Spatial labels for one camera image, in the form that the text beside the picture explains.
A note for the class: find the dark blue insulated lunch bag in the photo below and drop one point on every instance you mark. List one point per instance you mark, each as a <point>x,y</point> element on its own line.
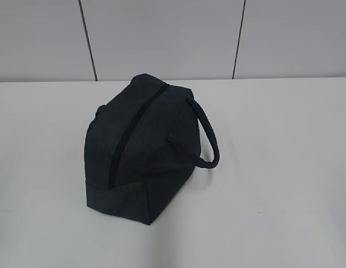
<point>143,146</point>

